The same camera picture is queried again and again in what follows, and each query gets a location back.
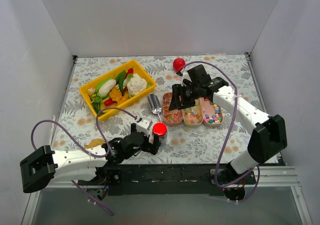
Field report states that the bread slice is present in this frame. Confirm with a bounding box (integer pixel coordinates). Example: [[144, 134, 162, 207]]
[[84, 138, 106, 149]]

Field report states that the orange bell pepper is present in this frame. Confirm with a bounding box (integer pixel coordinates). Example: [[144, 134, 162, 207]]
[[109, 87, 130, 105]]

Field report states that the red jar lid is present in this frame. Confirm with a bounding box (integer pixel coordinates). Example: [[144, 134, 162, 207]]
[[152, 122, 168, 137]]

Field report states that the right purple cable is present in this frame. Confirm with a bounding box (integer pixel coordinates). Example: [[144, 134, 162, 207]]
[[184, 61, 261, 202]]

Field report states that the metal scoop spoon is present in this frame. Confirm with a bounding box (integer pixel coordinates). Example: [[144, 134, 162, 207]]
[[147, 93, 163, 123]]

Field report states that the red chili pepper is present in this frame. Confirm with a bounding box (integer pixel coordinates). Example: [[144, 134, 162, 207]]
[[126, 68, 134, 76]]

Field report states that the aluminium frame rail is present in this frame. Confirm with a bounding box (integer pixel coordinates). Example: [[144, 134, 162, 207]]
[[40, 164, 299, 190]]

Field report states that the tray of pale jelly candies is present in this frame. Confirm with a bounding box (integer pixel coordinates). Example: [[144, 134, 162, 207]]
[[182, 99, 204, 128]]

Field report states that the red apple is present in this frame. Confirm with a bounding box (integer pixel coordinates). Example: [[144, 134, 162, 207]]
[[173, 57, 186, 72]]

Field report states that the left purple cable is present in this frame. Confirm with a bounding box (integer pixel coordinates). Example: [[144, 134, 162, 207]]
[[30, 107, 141, 216]]

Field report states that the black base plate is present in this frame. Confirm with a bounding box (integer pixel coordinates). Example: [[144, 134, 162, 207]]
[[77, 163, 257, 196]]

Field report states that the white radish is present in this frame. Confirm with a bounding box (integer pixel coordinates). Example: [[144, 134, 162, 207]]
[[97, 79, 117, 98]]

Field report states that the tray of star candies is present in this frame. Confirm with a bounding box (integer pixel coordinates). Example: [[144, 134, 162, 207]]
[[200, 98, 224, 128]]

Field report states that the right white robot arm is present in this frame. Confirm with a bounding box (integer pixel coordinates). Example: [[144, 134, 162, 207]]
[[169, 64, 288, 184]]

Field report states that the floral table mat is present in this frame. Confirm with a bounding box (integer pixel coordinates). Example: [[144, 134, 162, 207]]
[[53, 54, 263, 165]]

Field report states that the yellow plastic basket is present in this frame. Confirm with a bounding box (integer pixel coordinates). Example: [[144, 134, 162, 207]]
[[79, 60, 156, 121]]

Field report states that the white cauliflower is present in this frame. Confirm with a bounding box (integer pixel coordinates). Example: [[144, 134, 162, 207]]
[[127, 73, 148, 97]]

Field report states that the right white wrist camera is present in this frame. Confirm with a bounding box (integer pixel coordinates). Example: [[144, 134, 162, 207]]
[[181, 71, 191, 86]]

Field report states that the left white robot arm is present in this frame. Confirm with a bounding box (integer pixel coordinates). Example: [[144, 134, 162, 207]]
[[19, 121, 161, 194]]

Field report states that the clear glass jar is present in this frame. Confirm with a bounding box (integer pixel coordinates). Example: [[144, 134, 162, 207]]
[[153, 133, 167, 146]]

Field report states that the purple cable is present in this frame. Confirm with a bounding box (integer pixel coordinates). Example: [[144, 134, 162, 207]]
[[30, 107, 141, 216], [184, 61, 261, 202]]

